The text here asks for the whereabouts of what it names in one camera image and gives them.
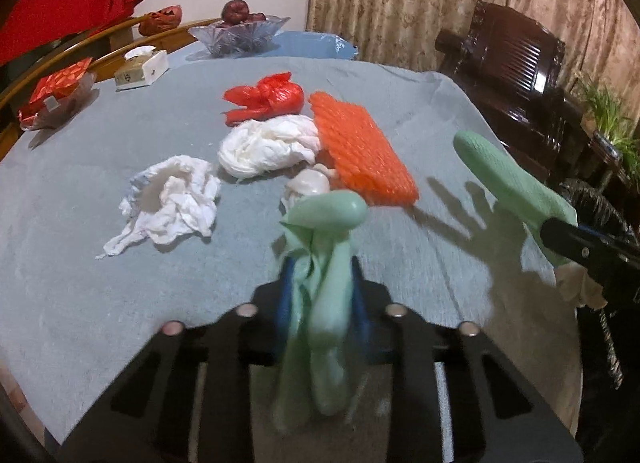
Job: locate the potted green plant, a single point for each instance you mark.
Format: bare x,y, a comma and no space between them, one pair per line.
612,108

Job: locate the knotted red plastic bag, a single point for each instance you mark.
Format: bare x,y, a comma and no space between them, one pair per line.
265,98

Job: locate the red patterned packet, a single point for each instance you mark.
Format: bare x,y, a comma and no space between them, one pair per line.
57,85

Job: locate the white plastic bag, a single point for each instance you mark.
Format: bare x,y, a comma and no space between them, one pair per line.
170,203
265,145

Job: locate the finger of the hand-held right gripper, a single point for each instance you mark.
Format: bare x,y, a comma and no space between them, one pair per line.
592,232
570,240

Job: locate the wooden television cabinet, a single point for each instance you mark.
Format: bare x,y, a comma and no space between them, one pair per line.
107,40

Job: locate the cream latex glove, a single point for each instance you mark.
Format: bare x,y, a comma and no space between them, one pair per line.
310,185

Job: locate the black bagged trash bin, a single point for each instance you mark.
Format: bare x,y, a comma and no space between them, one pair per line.
600,203

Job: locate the dark wooden armchair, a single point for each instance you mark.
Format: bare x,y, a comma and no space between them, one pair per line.
515,78

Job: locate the orange foam net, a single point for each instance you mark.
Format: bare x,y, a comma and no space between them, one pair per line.
360,148

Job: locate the large red apple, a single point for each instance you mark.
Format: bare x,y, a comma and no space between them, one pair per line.
235,11

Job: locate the white tissue box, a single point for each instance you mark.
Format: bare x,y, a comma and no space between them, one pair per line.
142,68

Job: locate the green rubber glove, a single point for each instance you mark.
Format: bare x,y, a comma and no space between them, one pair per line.
505,183
325,303

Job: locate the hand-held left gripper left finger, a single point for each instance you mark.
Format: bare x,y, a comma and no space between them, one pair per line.
235,343

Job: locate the crumpled red plastic bag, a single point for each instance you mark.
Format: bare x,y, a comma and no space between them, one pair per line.
161,20

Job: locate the light blue tablecloth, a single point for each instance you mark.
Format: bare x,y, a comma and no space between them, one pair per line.
310,45

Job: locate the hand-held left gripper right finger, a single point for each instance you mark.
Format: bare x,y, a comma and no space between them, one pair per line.
380,338

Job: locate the glass fruit bowl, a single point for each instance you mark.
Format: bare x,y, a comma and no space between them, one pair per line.
235,38

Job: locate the dark wooden side table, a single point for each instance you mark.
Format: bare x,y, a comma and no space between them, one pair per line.
612,158

